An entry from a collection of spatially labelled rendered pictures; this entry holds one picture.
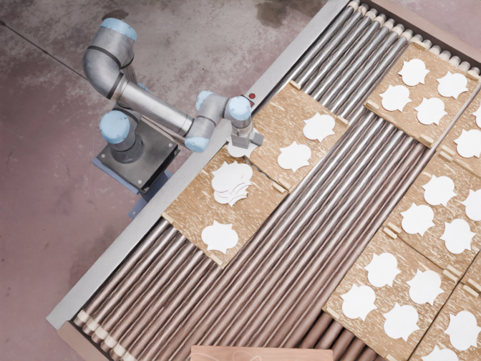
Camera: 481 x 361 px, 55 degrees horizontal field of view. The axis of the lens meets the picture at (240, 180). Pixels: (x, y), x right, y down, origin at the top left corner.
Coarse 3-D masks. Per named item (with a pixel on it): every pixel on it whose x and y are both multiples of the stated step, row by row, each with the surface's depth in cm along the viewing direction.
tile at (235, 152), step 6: (228, 138) 187; (228, 144) 186; (252, 144) 186; (228, 150) 185; (234, 150) 185; (240, 150) 185; (246, 150) 185; (252, 150) 185; (234, 156) 184; (240, 156) 184; (246, 156) 184
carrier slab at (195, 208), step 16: (224, 160) 200; (240, 160) 199; (208, 176) 198; (256, 176) 197; (192, 192) 196; (208, 192) 195; (256, 192) 194; (272, 192) 194; (176, 208) 194; (192, 208) 193; (208, 208) 193; (224, 208) 193; (240, 208) 192; (256, 208) 192; (272, 208) 192; (176, 224) 191; (192, 224) 191; (208, 224) 191; (224, 224) 190; (240, 224) 190; (256, 224) 190; (192, 240) 189; (240, 240) 188; (208, 256) 187; (224, 256) 186
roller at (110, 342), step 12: (372, 24) 222; (360, 48) 218; (348, 60) 216; (336, 72) 214; (324, 84) 212; (312, 96) 210; (180, 252) 189; (180, 264) 189; (168, 276) 186; (156, 288) 185; (144, 300) 183; (132, 312) 182; (120, 324) 181; (108, 336) 180; (120, 336) 180; (108, 348) 178
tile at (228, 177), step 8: (224, 168) 193; (232, 168) 193; (240, 168) 193; (216, 176) 192; (224, 176) 192; (232, 176) 192; (240, 176) 191; (216, 184) 191; (224, 184) 191; (232, 184) 190; (240, 184) 191; (232, 192) 190
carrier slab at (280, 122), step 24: (288, 96) 209; (264, 120) 205; (288, 120) 205; (336, 120) 204; (264, 144) 201; (288, 144) 201; (312, 144) 200; (264, 168) 198; (312, 168) 197; (288, 192) 194
